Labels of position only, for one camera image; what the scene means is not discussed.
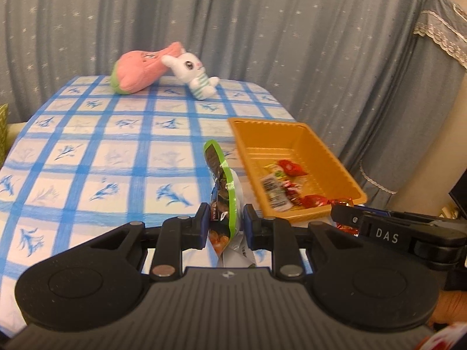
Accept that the dark red candy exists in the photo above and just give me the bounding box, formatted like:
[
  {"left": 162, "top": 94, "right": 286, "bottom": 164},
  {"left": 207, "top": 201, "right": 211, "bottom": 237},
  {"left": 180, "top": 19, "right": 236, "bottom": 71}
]
[{"left": 329, "top": 197, "right": 361, "bottom": 235}]

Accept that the bright red snack packet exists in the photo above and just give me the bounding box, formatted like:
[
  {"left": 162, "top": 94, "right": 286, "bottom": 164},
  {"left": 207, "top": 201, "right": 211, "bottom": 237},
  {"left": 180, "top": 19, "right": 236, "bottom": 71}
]
[{"left": 276, "top": 159, "right": 308, "bottom": 176}]

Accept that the orange plastic tray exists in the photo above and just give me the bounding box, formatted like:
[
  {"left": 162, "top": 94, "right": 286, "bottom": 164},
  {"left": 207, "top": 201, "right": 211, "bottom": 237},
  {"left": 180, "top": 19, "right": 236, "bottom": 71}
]
[{"left": 228, "top": 117, "right": 368, "bottom": 221}]

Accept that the green edged dark snack packet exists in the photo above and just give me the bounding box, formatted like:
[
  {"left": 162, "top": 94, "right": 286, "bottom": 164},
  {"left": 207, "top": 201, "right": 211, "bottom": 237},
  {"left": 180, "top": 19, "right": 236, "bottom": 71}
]
[{"left": 203, "top": 139, "right": 257, "bottom": 267}]

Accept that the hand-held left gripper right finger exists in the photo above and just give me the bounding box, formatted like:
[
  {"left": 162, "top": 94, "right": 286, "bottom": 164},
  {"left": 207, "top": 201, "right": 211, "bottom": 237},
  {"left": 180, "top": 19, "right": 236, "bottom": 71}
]
[{"left": 243, "top": 201, "right": 365, "bottom": 281}]

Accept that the grey blue star curtain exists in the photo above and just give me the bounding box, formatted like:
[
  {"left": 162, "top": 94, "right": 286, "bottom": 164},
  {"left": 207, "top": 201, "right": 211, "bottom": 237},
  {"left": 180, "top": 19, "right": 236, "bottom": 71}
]
[{"left": 0, "top": 0, "right": 431, "bottom": 161}]

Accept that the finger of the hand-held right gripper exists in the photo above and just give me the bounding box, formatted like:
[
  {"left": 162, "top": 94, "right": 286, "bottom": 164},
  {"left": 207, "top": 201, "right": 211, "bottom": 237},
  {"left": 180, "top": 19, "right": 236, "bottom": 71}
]
[
  {"left": 353, "top": 206, "right": 436, "bottom": 224},
  {"left": 330, "top": 204, "right": 414, "bottom": 254}
]

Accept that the person's right hand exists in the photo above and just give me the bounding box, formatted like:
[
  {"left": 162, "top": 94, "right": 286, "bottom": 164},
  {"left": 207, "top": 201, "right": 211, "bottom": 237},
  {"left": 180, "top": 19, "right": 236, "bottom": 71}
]
[{"left": 427, "top": 290, "right": 467, "bottom": 332}]

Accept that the black monitor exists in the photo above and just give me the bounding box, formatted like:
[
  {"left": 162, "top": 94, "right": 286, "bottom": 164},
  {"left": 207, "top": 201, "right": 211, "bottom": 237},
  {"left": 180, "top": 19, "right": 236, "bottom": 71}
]
[{"left": 449, "top": 169, "right": 467, "bottom": 220}]

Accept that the white rabbit plush toy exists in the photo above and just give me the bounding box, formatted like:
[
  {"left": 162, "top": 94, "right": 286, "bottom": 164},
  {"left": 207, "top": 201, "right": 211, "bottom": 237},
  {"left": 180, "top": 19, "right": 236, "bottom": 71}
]
[{"left": 161, "top": 52, "right": 220, "bottom": 101}]

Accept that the pink peach plush toy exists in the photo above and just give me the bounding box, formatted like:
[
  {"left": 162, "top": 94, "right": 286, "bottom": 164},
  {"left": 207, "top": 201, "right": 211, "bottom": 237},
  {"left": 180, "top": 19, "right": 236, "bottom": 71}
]
[{"left": 111, "top": 42, "right": 186, "bottom": 96}]

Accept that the green woven object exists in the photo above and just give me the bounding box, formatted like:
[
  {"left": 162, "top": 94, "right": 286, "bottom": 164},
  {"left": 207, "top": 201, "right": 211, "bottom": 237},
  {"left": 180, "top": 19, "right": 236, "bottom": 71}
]
[{"left": 0, "top": 103, "right": 9, "bottom": 166}]

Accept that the red clear candy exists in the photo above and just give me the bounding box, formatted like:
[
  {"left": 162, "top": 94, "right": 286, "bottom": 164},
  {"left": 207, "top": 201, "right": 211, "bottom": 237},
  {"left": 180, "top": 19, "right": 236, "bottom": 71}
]
[{"left": 284, "top": 179, "right": 304, "bottom": 205}]

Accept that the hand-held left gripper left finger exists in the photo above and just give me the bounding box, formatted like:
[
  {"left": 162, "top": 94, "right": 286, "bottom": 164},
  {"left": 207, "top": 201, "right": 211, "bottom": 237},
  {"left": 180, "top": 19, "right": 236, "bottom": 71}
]
[{"left": 89, "top": 201, "right": 213, "bottom": 281}]

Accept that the blue checked tablecloth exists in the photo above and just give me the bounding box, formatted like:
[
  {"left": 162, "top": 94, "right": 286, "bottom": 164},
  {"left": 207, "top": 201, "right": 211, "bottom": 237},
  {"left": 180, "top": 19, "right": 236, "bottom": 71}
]
[{"left": 0, "top": 75, "right": 331, "bottom": 338}]

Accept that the grey lace trimmed cover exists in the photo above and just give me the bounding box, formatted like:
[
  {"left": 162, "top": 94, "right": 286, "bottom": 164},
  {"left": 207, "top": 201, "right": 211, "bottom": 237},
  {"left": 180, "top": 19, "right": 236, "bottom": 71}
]
[{"left": 359, "top": 0, "right": 467, "bottom": 195}]

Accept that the silver black snack packet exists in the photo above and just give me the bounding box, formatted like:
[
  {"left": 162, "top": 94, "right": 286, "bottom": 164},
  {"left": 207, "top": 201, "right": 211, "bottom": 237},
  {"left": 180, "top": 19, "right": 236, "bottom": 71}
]
[{"left": 260, "top": 173, "right": 293, "bottom": 211}]

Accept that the red white printed cloth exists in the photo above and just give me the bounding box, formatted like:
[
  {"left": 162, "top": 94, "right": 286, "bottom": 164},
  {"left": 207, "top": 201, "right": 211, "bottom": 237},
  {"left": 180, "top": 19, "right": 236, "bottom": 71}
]
[{"left": 418, "top": 323, "right": 467, "bottom": 350}]

